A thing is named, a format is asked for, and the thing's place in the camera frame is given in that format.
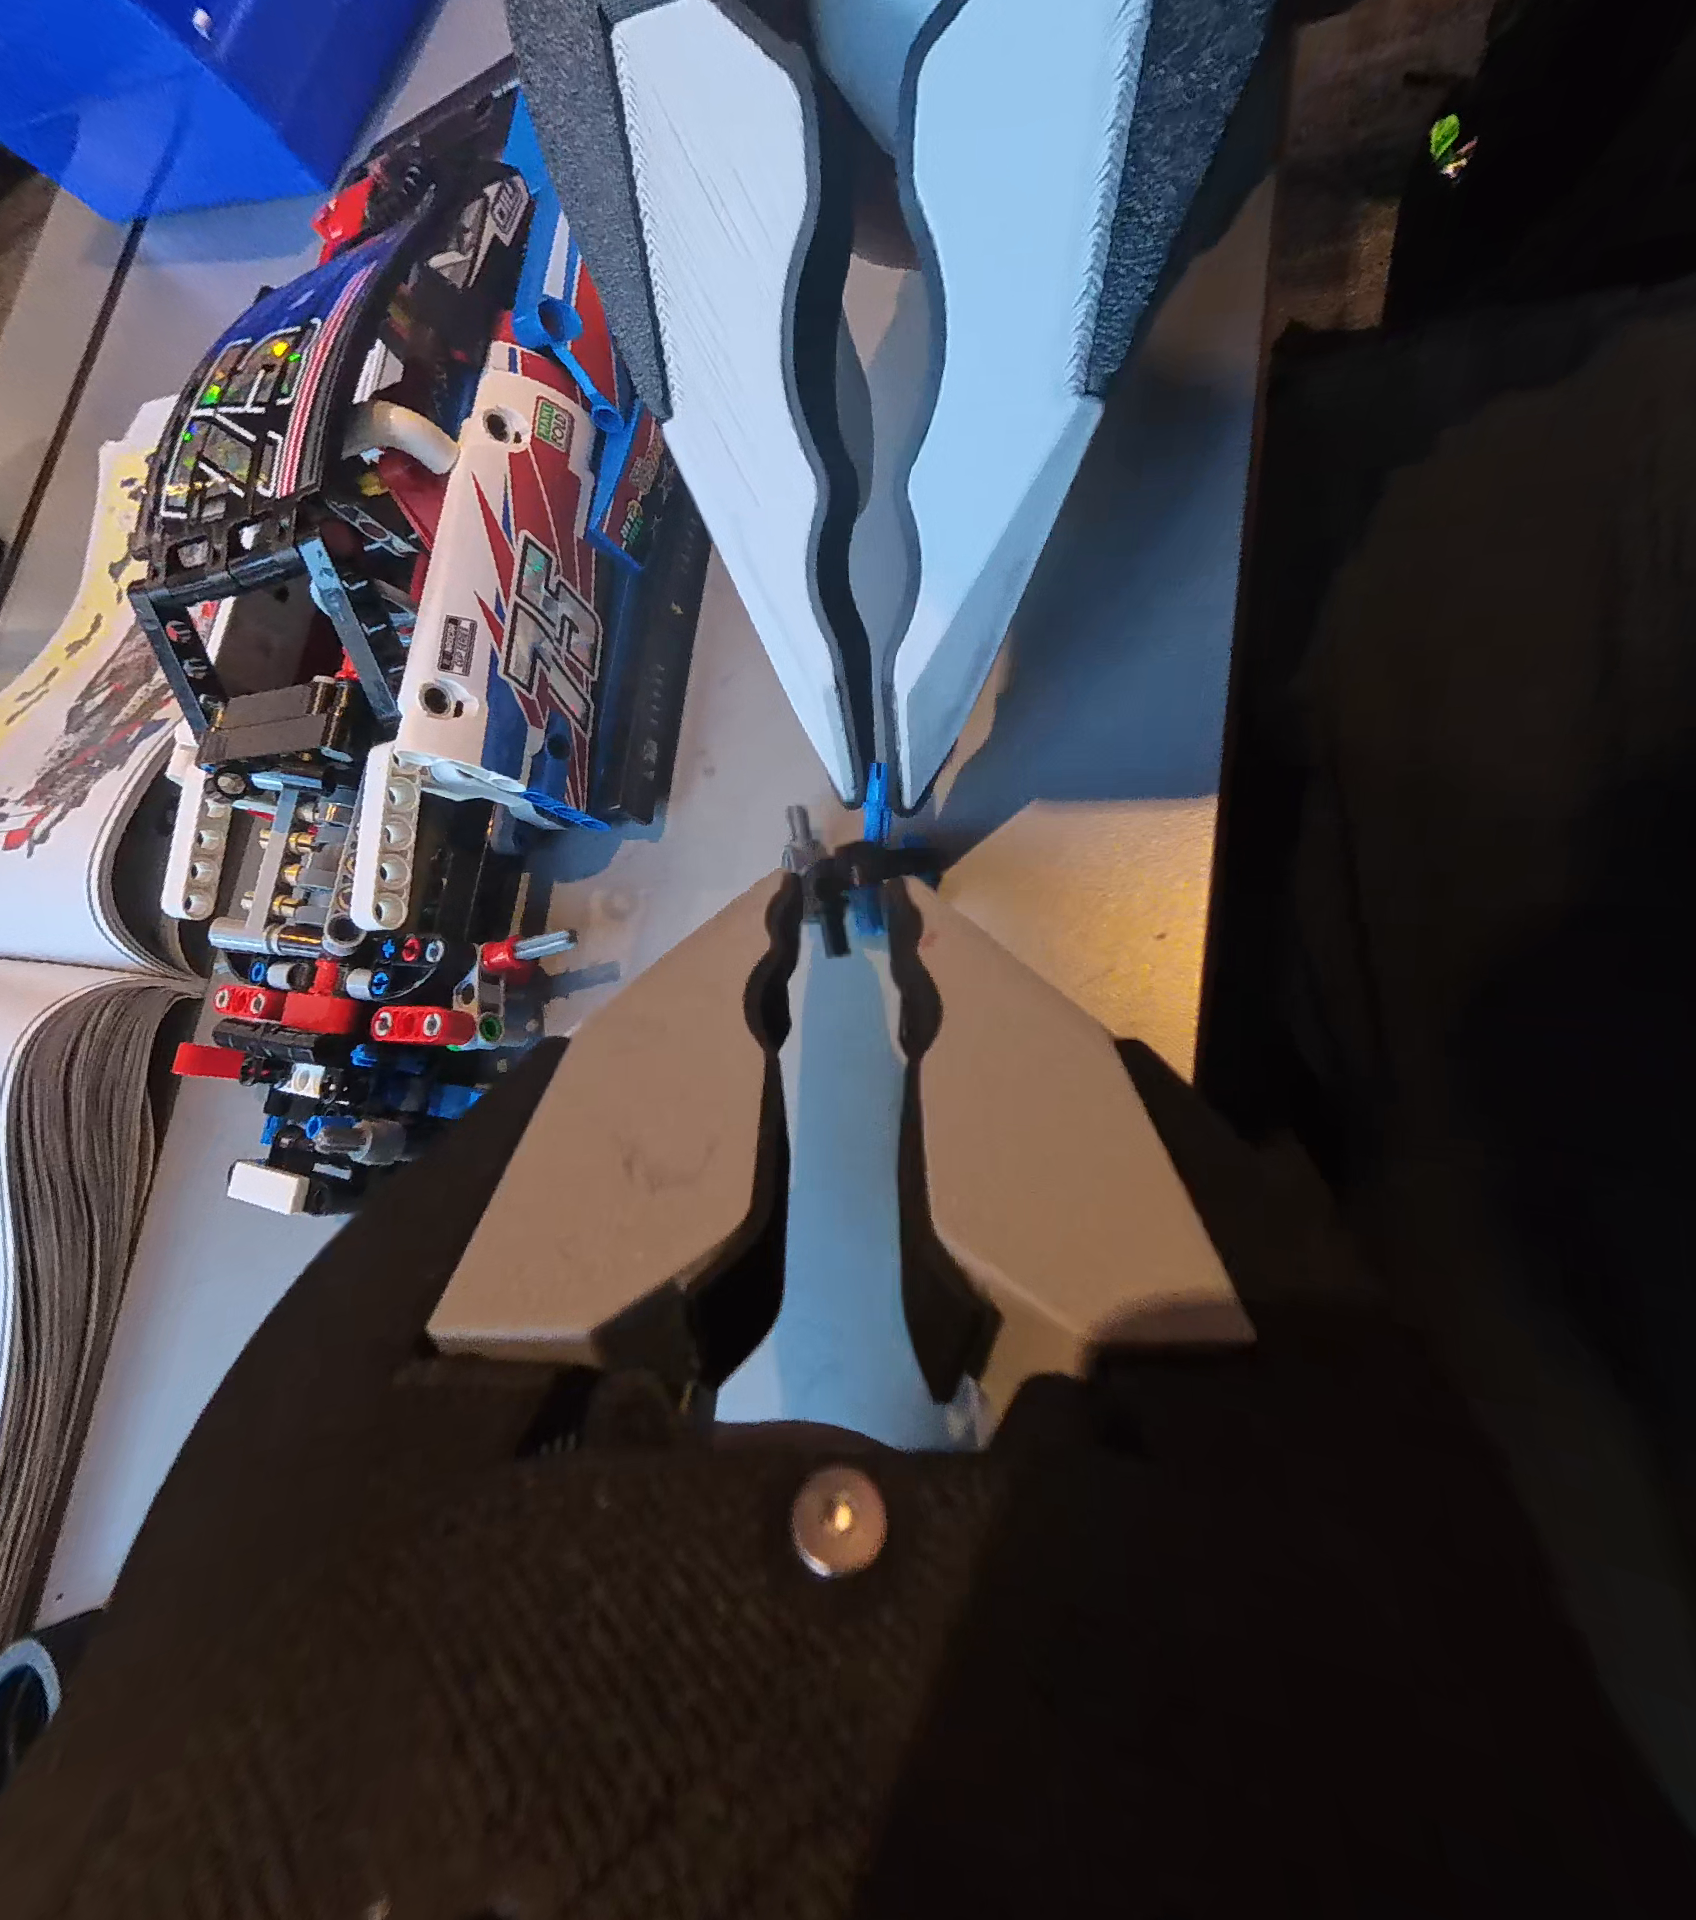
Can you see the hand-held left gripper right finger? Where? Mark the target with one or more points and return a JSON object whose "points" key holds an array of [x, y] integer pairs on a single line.
{"points": [[1072, 1185]]}

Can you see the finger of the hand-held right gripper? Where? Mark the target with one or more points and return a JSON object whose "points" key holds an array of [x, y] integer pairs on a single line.
{"points": [[729, 300], [1029, 300]]}

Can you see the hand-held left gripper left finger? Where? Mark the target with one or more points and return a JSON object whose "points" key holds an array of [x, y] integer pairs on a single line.
{"points": [[609, 1170]]}

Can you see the small black toy brick assembly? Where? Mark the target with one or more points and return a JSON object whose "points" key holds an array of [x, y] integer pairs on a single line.
{"points": [[841, 884]]}

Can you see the blue toy brick pin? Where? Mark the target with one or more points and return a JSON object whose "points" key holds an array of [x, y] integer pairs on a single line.
{"points": [[875, 803]]}

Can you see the light grey desk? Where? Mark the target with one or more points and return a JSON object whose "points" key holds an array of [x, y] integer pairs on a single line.
{"points": [[1133, 675]]}

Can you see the toy brick race car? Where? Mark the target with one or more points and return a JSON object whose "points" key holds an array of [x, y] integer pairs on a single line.
{"points": [[489, 524]]}

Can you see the blue plastic bin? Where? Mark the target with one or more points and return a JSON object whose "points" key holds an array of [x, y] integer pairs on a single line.
{"points": [[113, 91]]}

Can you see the open instruction booklet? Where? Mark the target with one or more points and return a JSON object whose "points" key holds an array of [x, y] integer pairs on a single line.
{"points": [[22, 841]]}

